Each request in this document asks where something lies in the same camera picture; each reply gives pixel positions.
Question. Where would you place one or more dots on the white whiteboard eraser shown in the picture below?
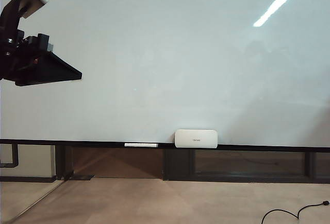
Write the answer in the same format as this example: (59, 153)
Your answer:
(196, 139)

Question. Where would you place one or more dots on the dark framed glass partition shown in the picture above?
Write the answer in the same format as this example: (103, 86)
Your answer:
(178, 164)

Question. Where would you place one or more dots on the dark door frame post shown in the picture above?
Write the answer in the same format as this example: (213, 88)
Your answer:
(64, 162)

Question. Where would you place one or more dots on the black whiteboard stand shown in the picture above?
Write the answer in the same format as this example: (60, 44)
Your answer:
(15, 154)

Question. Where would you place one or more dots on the black whiteboard pen tray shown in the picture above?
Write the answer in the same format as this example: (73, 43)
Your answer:
(77, 142)

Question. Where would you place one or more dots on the black left camera bracket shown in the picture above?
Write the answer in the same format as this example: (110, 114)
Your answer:
(10, 11)

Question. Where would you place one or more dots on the white marker pen with cap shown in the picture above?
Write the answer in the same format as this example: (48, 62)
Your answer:
(140, 145)

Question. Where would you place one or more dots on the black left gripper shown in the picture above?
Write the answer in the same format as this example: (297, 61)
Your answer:
(18, 58)

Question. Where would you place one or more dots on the large white glass whiteboard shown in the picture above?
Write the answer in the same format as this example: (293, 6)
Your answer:
(154, 54)

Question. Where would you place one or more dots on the dark skirting board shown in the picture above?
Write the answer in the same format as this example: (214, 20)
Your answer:
(25, 179)

